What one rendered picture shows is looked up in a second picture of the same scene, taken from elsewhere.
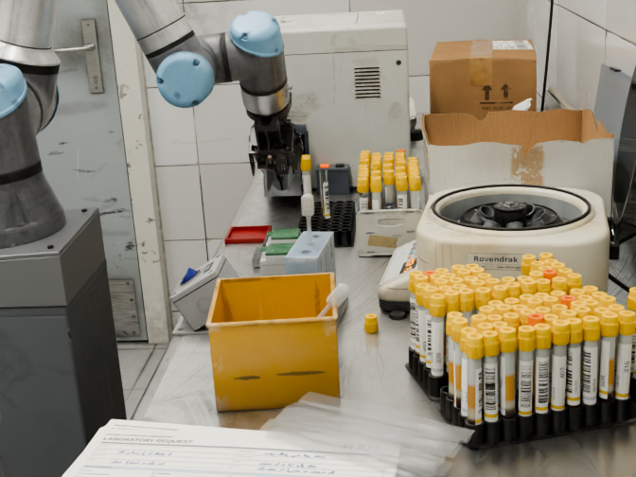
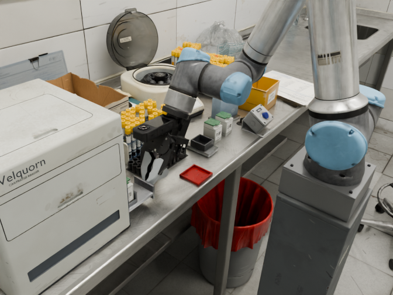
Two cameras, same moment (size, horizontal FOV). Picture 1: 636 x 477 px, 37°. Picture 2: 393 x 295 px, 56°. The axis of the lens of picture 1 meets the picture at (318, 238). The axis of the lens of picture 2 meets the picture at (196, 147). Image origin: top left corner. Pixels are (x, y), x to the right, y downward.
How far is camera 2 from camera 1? 2.28 m
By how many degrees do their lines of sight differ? 121
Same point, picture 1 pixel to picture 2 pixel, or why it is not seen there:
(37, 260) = not seen: hidden behind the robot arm
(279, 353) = (261, 84)
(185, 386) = (279, 112)
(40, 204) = not seen: hidden behind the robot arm
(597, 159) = (77, 83)
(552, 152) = (90, 85)
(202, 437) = (285, 94)
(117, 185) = not seen: outside the picture
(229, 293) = (262, 95)
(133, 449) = (300, 97)
